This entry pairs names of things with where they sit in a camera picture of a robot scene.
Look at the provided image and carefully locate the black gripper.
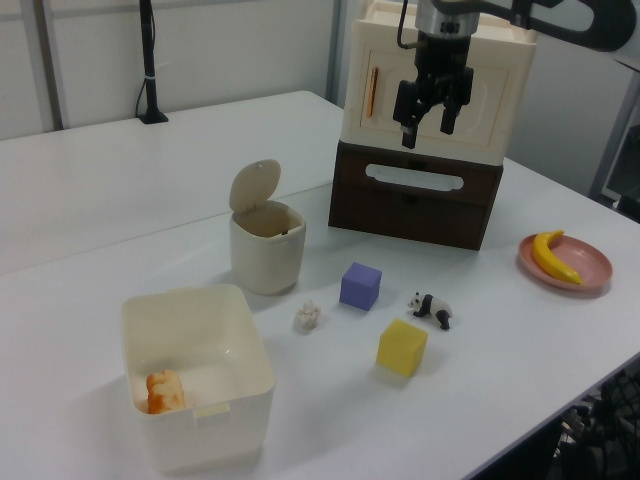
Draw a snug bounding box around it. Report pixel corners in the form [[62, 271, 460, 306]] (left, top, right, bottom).
[[392, 30, 475, 150]]

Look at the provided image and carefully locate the beige lidded trash can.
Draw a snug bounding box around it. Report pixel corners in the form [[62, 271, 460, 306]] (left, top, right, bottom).
[[228, 158, 307, 296]]

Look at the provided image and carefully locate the cream open plastic bin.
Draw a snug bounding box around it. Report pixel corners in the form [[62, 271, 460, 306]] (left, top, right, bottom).
[[121, 283, 277, 474]]

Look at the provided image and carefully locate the cream plastic storage box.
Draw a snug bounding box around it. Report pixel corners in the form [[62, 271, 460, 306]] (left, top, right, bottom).
[[339, 0, 539, 166]]

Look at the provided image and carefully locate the dark wood drawer cabinet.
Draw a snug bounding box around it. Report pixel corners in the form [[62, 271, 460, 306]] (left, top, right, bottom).
[[328, 138, 505, 251]]

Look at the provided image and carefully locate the purple cube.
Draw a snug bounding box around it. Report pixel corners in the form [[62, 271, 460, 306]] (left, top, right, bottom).
[[338, 261, 383, 312]]

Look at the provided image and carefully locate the yellow toy banana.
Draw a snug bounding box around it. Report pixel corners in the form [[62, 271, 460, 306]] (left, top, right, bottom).
[[530, 229, 584, 286]]

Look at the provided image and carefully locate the panda figurine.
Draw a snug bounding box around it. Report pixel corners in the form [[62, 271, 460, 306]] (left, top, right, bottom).
[[406, 292, 455, 332]]

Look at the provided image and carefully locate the pink plate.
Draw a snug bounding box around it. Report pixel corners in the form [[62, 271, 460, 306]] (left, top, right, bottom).
[[517, 233, 614, 300]]

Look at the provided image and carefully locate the small crumpled white paper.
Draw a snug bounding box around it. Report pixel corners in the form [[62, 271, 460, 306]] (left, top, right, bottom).
[[293, 298, 323, 334]]

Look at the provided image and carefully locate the yellow cube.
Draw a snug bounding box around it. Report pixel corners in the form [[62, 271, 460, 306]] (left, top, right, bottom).
[[376, 318, 430, 379]]

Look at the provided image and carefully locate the black pole stand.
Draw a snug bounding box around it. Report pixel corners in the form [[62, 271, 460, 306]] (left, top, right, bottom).
[[137, 0, 170, 125]]

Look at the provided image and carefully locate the black mesh chair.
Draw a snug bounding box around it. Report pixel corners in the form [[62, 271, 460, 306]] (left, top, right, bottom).
[[547, 344, 640, 480]]

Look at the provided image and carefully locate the orange toy bread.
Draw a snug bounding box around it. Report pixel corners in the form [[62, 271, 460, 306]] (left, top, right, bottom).
[[145, 368, 186, 415]]

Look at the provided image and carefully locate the orange storage box handle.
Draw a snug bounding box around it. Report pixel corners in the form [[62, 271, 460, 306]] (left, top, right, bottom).
[[367, 66, 381, 119]]

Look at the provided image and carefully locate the white drawer handle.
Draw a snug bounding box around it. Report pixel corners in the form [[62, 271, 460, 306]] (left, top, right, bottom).
[[364, 162, 466, 193]]

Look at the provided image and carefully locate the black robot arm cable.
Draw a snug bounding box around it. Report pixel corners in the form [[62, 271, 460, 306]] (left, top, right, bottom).
[[396, 0, 421, 51]]

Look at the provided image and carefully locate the thin black pole cable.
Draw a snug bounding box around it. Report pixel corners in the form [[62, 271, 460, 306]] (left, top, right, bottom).
[[134, 77, 149, 120]]

